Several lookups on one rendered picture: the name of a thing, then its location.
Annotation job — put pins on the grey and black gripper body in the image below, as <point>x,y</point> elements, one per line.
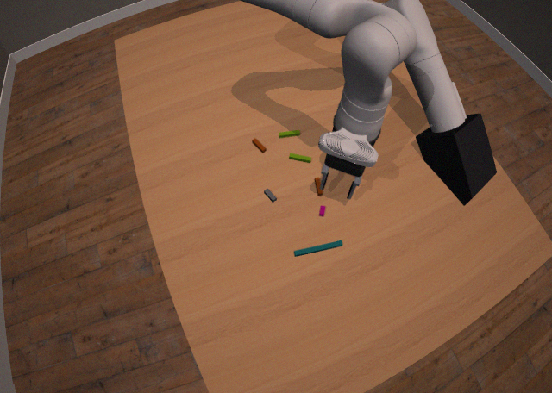
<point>349,143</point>

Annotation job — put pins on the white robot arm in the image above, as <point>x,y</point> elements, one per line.
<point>373,48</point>

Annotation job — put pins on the turquoise rod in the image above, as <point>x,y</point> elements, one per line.
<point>315,249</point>

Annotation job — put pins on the lime green rod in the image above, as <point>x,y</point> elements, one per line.
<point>300,158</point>
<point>289,133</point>

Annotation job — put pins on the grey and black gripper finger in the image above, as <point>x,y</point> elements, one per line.
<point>355,183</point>
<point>325,175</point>

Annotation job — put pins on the orange rod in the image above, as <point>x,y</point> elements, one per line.
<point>317,183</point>
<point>259,145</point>

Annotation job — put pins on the grey rod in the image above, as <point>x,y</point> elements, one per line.
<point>270,195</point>

